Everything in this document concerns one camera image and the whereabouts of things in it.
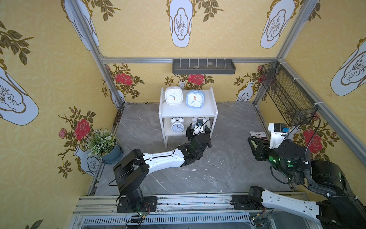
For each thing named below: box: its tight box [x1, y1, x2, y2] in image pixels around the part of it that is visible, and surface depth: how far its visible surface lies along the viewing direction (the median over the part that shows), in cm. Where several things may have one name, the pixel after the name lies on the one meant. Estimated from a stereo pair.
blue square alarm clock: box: [185, 89, 205, 110], surface depth 72 cm
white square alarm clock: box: [164, 86, 183, 106], surface depth 73 cm
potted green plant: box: [85, 127, 124, 165], surface depth 80 cm
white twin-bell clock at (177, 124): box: [170, 116, 185, 134], surface depth 81 cm
